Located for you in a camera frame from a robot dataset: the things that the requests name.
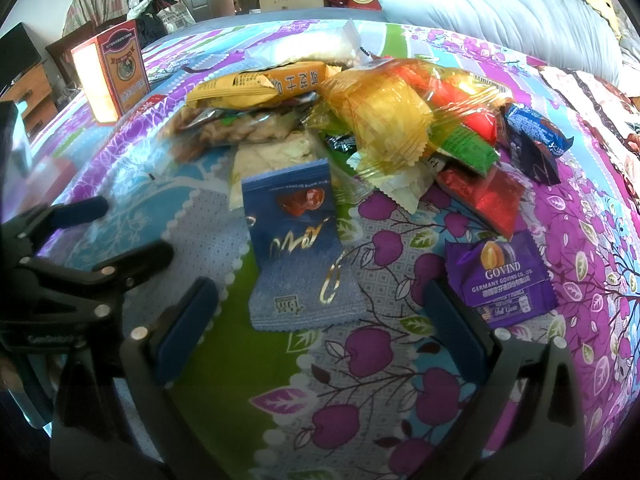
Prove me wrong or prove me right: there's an orange red carton box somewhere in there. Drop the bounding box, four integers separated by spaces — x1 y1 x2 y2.
71 20 152 127

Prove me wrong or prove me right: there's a nut mix packet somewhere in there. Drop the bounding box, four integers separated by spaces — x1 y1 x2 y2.
159 105 303 163

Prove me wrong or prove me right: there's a yellow plush toy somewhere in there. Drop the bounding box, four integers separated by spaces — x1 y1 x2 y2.
581 0 628 41

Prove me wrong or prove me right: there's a white plastic bag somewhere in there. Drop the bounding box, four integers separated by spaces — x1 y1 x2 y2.
126 0 153 23

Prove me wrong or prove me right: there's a blue chocolate packet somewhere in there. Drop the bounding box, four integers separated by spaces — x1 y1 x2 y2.
241 158 364 332

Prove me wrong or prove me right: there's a wooden dresser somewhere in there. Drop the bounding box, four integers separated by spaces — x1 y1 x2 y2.
0 57 60 133

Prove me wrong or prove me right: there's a light blue pillow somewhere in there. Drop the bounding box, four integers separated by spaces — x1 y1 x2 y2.
379 0 624 88

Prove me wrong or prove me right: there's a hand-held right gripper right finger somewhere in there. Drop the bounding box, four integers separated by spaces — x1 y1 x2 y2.
421 278 586 480

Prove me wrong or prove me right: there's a purple snack packet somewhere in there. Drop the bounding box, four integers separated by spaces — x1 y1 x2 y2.
444 230 559 331

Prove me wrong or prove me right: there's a white rice cracker packet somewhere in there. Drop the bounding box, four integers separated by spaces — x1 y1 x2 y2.
229 130 326 212

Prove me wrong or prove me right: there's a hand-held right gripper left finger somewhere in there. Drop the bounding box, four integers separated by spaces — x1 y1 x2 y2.
50 275 220 480

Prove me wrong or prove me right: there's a dark clothes pile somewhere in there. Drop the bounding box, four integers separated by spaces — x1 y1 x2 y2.
135 12 168 38

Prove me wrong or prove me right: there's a yellow long packet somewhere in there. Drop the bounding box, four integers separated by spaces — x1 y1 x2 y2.
186 60 327 111

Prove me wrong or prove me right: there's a black television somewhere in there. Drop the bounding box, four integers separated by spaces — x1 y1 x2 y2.
0 22 43 78

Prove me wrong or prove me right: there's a cream packet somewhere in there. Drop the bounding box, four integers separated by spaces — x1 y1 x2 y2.
347 152 437 214

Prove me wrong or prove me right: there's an orange red transparent packet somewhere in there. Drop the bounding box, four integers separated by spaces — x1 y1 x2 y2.
387 58 516 147

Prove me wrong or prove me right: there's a clear white packet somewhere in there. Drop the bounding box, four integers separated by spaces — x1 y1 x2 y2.
247 19 362 70

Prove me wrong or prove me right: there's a floral quilt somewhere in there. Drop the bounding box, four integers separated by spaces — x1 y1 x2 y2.
539 67 640 171

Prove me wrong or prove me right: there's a black green packet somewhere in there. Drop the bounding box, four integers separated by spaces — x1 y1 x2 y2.
320 131 362 155

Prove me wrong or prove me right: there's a yellow transparent packet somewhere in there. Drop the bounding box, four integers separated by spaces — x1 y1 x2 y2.
306 67 437 184

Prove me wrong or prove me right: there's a dark wooden chair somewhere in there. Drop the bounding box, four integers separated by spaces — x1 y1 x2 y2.
45 20 98 88

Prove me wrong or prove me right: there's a dark blue cookie packet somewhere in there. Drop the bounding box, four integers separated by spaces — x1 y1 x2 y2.
501 102 577 187

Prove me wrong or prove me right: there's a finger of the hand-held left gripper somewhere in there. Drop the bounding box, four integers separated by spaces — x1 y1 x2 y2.
19 239 175 288
0 195 110 262

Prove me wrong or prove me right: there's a red foil packet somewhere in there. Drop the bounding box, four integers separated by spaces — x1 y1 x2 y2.
434 164 527 241

